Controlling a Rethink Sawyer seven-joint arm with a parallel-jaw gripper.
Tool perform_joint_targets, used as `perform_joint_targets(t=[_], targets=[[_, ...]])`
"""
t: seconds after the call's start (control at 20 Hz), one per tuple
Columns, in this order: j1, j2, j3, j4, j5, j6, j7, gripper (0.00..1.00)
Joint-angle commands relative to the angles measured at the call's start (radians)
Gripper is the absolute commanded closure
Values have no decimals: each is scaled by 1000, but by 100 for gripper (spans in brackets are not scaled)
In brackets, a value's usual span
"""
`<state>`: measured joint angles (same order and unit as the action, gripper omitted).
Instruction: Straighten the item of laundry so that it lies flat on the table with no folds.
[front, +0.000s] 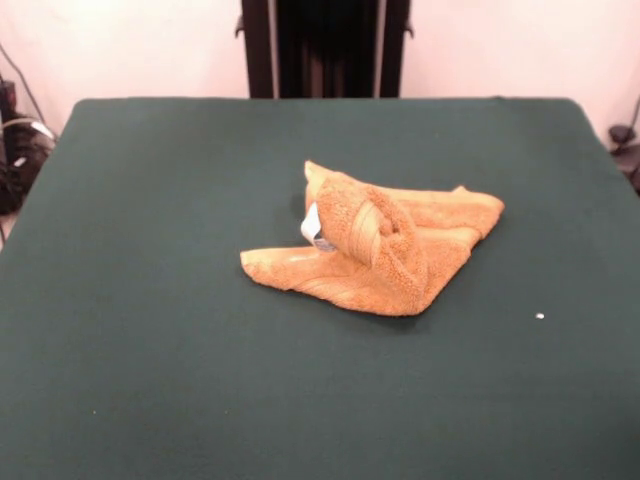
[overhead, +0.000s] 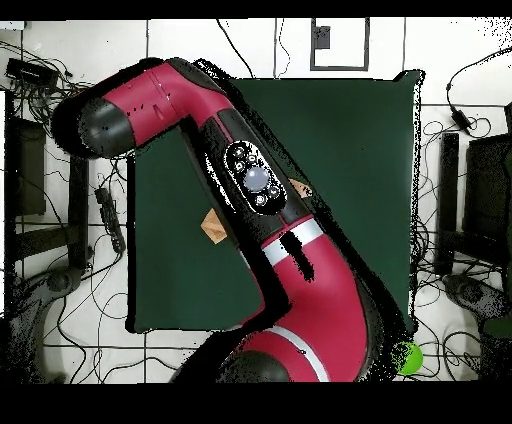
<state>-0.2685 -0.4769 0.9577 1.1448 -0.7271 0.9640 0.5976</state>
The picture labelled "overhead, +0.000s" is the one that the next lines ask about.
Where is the orange terry towel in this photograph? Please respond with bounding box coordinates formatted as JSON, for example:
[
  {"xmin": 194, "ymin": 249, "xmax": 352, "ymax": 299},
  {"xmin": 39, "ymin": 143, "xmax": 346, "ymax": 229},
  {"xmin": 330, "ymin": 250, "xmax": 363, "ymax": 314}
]
[{"xmin": 199, "ymin": 177, "xmax": 314, "ymax": 245}]

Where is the dark green table cloth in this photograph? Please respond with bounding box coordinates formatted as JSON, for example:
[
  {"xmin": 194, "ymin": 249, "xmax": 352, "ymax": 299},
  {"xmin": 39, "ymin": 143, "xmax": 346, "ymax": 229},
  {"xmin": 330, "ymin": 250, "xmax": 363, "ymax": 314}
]
[{"xmin": 125, "ymin": 69, "xmax": 425, "ymax": 335}]

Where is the small black power strip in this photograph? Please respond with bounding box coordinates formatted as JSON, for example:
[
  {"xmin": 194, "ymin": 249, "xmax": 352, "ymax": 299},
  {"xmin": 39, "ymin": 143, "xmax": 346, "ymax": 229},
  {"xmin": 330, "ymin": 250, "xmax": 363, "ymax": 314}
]
[{"xmin": 94, "ymin": 187, "xmax": 127, "ymax": 254}]

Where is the small dark grey box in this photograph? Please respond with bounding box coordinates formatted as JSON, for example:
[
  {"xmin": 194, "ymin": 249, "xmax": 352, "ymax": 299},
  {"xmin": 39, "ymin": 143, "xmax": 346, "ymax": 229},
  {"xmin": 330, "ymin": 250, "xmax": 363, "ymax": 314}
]
[{"xmin": 312, "ymin": 25, "xmax": 332, "ymax": 50}]

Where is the black upright bar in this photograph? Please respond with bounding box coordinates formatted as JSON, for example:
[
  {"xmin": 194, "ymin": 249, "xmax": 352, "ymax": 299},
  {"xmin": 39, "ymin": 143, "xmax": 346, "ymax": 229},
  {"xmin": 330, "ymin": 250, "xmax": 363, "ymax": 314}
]
[{"xmin": 434, "ymin": 132, "xmax": 460, "ymax": 277}]

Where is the dark round caster base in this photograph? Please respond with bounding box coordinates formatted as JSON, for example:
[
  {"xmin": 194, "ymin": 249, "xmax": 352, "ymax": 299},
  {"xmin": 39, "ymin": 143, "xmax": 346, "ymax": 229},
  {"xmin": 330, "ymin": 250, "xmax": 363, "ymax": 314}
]
[
  {"xmin": 45, "ymin": 266, "xmax": 84, "ymax": 294},
  {"xmin": 441, "ymin": 273, "xmax": 505, "ymax": 317}
]

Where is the green ball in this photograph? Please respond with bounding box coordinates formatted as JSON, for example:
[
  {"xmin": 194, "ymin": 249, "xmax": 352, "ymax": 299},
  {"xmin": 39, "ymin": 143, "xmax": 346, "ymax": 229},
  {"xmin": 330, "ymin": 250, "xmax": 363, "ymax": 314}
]
[{"xmin": 393, "ymin": 340, "xmax": 424, "ymax": 376}]

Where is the long black power strip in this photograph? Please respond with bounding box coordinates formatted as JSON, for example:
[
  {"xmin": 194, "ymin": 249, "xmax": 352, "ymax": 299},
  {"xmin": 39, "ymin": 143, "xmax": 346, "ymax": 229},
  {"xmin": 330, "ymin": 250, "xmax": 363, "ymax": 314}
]
[{"xmin": 5, "ymin": 57, "xmax": 60, "ymax": 87}]

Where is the black floor cable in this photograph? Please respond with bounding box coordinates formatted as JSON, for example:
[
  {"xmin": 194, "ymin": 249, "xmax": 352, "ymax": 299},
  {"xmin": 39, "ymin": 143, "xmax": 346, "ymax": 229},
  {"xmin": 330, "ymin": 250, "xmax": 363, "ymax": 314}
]
[{"xmin": 215, "ymin": 18, "xmax": 256, "ymax": 79}]

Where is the black power adapter with cable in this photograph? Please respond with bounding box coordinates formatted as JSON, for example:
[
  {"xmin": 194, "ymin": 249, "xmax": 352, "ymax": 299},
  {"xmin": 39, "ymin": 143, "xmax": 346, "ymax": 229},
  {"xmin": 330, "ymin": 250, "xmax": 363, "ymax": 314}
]
[{"xmin": 445, "ymin": 46, "xmax": 512, "ymax": 136}]

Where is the dark wooden furniture frame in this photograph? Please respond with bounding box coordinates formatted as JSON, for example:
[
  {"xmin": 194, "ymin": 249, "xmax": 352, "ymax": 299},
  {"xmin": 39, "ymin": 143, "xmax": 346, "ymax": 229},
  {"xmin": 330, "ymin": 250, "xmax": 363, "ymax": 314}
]
[{"xmin": 3, "ymin": 115, "xmax": 91, "ymax": 277}]

